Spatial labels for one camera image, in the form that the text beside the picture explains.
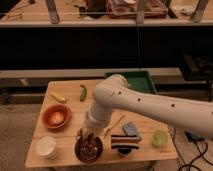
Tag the wooden stick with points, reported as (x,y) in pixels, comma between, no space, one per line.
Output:
(113,125)

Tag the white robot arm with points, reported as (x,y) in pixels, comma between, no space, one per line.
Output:
(113,93)

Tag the dark purple grapes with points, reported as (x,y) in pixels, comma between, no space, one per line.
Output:
(89,147)

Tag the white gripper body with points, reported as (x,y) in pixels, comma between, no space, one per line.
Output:
(92,126)

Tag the green small cup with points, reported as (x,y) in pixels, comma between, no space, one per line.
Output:
(159,138)

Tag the purple bowl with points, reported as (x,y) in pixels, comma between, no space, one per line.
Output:
(85,158)

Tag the orange item in bowl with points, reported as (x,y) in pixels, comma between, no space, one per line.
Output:
(57,118)

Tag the yellow banana toy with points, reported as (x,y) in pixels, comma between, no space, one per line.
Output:
(59,98)

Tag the striped cloth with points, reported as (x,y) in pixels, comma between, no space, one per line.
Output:
(124,142)

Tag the white paper cup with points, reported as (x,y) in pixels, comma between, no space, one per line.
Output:
(46,147)

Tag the wooden shelf with clutter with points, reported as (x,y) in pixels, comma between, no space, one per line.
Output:
(105,13)

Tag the green plastic tray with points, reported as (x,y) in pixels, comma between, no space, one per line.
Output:
(139,81)

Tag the orange bowl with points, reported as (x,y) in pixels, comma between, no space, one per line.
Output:
(46,116)

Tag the black box on floor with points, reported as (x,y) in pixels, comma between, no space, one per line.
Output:
(193,138)

